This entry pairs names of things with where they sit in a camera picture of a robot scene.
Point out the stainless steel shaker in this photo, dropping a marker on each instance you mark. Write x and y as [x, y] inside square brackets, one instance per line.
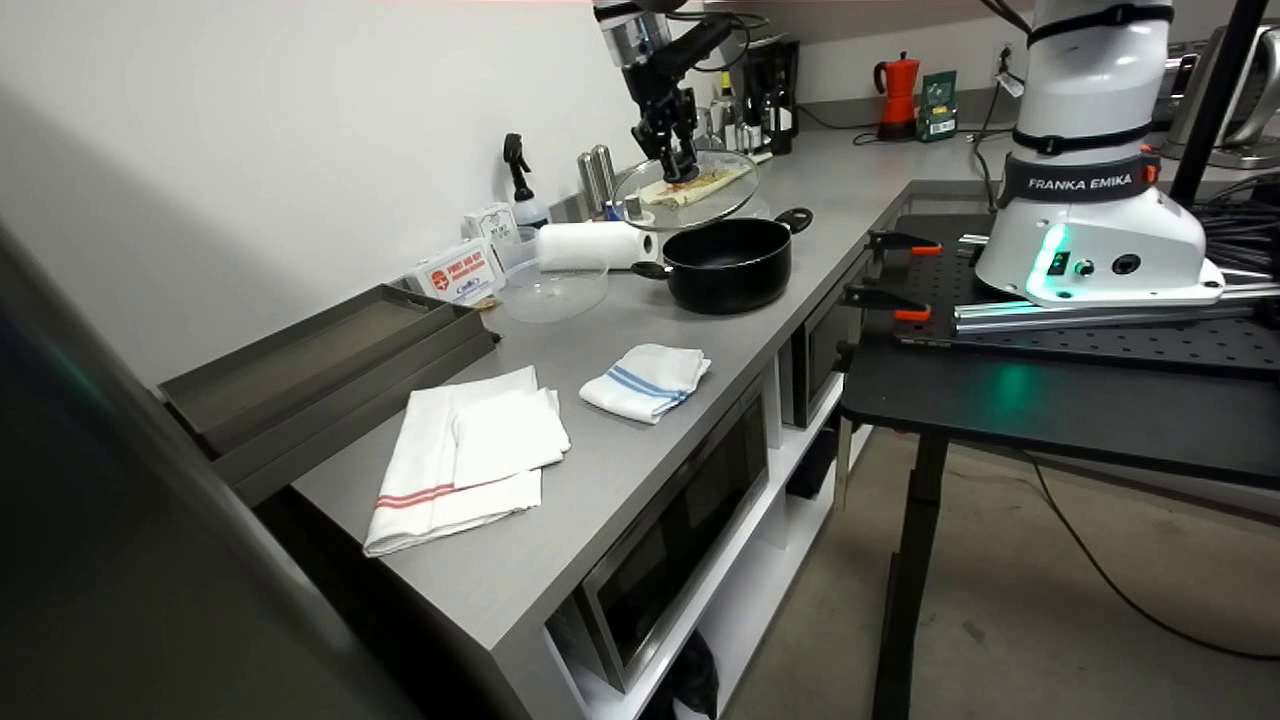
[591, 183]
[604, 168]

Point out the dark blurred foreground object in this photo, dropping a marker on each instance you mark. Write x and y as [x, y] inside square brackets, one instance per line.
[106, 560]

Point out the aluminium rail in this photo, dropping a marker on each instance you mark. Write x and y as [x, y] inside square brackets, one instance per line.
[1105, 308]

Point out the black microwave oven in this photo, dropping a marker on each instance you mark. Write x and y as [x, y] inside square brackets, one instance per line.
[673, 546]

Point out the black robot table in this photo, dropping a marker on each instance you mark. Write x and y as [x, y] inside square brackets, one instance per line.
[1065, 403]

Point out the spray bottle black trigger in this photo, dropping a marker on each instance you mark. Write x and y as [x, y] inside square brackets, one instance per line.
[521, 186]

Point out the white towel red stripe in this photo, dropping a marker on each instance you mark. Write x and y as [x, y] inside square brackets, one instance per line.
[460, 453]

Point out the small blue container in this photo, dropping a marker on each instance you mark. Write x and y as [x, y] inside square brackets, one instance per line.
[613, 211]

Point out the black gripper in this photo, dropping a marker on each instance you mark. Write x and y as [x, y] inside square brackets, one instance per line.
[667, 92]

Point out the glass pot lid black knob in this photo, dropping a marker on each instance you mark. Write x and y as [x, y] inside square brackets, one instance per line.
[714, 203]

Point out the white box red print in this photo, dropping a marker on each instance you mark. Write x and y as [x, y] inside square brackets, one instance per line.
[459, 275]

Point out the black pole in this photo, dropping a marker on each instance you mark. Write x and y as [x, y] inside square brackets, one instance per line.
[1219, 92]

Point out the white paper towel roll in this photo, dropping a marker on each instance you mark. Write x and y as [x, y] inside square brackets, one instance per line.
[586, 247]

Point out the red moka pot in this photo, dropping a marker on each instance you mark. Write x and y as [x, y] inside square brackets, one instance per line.
[897, 90]

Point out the white box grey print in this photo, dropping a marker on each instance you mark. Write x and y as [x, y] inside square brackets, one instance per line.
[496, 234]

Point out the grey kitchen counter cabinet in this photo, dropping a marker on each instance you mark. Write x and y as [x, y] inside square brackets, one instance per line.
[786, 535]

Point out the white towel blue stripes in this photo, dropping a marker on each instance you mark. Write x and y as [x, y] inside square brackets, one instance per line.
[646, 383]

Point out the black coffee maker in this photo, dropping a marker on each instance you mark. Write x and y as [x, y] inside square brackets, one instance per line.
[773, 85]

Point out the black cooking pot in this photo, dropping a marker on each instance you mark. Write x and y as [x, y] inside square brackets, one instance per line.
[725, 275]

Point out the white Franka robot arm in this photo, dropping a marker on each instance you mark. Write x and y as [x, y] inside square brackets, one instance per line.
[1084, 135]

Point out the clear plastic bowl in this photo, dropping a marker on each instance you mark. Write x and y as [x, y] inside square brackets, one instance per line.
[554, 296]

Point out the green box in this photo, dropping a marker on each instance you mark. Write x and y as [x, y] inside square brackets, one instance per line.
[937, 105]

